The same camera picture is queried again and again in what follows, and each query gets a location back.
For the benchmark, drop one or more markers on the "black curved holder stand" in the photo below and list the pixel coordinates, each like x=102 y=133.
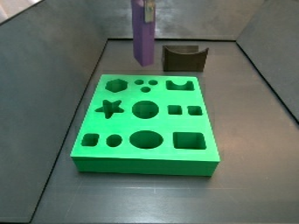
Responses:
x=183 y=58

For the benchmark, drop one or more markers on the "green shape sorter board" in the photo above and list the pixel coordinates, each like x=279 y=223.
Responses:
x=147 y=127

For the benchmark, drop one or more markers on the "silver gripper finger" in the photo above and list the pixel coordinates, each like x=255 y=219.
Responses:
x=149 y=11

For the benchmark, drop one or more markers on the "purple arch block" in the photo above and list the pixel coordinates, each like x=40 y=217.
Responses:
x=143 y=35

